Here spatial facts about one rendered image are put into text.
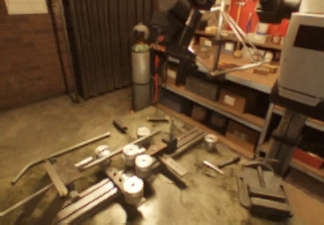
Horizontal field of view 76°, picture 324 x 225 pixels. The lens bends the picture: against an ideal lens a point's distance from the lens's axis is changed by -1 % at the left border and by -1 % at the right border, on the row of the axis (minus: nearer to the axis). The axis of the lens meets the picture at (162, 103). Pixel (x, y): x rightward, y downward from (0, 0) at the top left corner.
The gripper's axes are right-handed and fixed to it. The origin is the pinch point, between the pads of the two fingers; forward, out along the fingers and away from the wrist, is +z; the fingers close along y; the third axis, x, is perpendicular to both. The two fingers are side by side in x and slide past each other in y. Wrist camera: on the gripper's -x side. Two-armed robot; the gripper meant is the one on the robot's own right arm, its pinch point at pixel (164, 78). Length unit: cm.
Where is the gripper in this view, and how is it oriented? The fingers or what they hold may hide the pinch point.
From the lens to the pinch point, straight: 59.4
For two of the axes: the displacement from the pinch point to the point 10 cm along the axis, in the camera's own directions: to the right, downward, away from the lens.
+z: -3.9, 9.2, 1.0
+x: 6.2, 1.8, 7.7
